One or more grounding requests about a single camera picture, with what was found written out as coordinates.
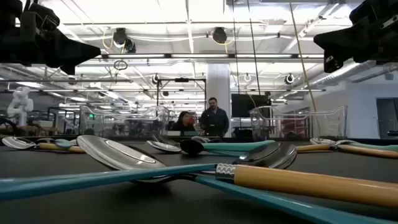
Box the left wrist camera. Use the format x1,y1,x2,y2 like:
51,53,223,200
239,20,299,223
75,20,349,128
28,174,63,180
28,2,61,32

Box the person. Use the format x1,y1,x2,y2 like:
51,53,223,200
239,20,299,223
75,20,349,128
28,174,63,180
170,111,197,132
198,96,230,138

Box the red storage rack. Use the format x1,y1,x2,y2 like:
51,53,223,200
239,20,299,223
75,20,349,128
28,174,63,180
281,117,312,138

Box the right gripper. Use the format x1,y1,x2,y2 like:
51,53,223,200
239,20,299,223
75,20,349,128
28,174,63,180
313,18,398,73

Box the thin black hanging cable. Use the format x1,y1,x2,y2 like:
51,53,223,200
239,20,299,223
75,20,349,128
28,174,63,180
231,0,241,95

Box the white humanoid robot figure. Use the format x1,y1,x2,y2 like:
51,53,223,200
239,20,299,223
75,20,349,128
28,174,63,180
6,86,34,127

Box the white square column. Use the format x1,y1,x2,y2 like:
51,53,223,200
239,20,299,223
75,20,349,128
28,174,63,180
206,63,231,138

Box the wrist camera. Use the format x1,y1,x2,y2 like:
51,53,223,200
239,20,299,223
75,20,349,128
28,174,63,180
349,0,385,25
28,2,61,32

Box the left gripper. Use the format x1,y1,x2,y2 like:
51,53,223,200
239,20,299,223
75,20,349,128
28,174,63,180
19,11,102,75

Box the silver ventilation duct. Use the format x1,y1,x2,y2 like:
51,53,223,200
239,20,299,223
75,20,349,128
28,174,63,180
310,60,374,90

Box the blue-handled silver spoon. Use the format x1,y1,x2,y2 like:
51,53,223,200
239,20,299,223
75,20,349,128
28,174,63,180
35,138,78,149

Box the dark door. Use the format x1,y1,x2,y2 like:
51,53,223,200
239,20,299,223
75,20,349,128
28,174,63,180
376,98,398,139

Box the black monitor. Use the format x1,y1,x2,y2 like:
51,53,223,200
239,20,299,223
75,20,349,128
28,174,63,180
231,93,272,118

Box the clear plastic bin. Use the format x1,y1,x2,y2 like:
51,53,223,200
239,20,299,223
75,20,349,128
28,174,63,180
79,105,171,140
249,105,348,141

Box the orange-handled silver spoon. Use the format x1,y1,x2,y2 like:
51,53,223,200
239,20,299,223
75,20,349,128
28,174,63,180
296,142,334,154
76,134,398,210
1,136,86,154
329,139,398,160

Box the long horizontal light bar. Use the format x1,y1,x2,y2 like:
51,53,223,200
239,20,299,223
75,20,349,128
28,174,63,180
102,53,325,60

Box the yellow hanging cable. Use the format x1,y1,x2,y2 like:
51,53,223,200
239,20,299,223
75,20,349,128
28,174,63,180
289,0,318,113

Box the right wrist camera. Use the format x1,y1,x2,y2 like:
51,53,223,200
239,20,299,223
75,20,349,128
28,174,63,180
349,0,385,25

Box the black ceiling cable reel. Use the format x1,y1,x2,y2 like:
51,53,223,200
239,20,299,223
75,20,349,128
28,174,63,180
211,27,228,45
111,27,137,54

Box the teal-handled black spoon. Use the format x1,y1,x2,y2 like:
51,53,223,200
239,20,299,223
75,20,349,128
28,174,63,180
179,139,277,156

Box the black curved hose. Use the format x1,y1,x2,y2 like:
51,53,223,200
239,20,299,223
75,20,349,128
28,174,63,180
0,116,19,136

